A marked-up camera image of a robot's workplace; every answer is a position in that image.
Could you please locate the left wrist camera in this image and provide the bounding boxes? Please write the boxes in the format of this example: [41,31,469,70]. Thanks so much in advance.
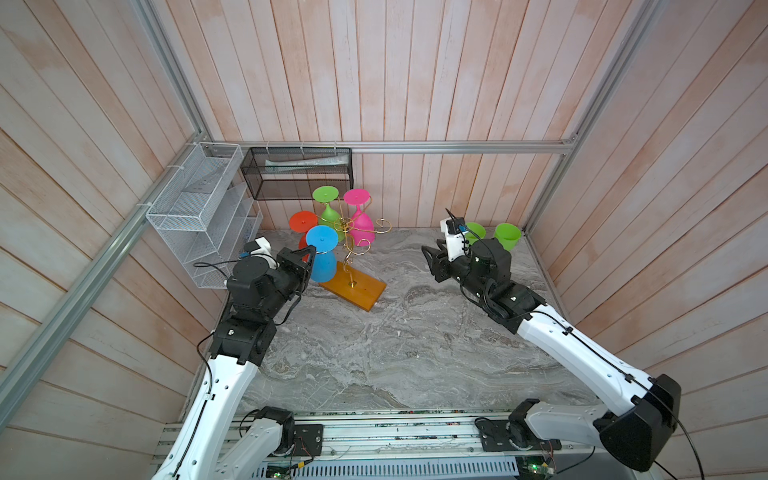
[239,237,278,269]

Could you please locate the horizontal aluminium frame bar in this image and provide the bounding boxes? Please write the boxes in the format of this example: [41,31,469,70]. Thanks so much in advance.
[216,140,575,155]

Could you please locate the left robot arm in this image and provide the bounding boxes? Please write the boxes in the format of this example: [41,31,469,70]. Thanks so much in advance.
[155,238,316,479]

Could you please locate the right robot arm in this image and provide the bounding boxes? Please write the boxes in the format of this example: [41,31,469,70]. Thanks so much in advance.
[421,239,682,472]

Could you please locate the white wire mesh shelf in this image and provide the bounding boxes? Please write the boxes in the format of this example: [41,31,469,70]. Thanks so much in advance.
[147,142,263,290]

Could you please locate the blue wine glass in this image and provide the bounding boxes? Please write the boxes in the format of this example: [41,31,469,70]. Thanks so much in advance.
[306,225,339,283]

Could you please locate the green wine glass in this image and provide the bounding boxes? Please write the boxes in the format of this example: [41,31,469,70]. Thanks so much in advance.
[312,185,345,243]
[494,223,522,251]
[464,222,486,245]

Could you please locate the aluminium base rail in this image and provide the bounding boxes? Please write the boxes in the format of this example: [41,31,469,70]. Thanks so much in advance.
[149,410,652,480]

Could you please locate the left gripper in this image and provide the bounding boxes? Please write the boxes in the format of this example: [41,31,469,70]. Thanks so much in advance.
[260,244,316,317]

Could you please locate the black mesh basket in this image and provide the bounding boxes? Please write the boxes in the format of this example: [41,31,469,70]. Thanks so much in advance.
[240,146,355,201]

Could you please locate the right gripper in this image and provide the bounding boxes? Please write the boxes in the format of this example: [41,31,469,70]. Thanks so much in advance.
[422,238,490,306]

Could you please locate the pink wine glass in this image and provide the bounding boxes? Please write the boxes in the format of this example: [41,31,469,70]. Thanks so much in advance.
[344,188,376,248]

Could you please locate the gold wire wine glass rack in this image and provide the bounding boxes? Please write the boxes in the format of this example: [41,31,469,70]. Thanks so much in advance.
[321,199,392,312]

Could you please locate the red wine glass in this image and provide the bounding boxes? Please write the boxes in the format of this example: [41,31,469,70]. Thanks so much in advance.
[289,211,318,249]

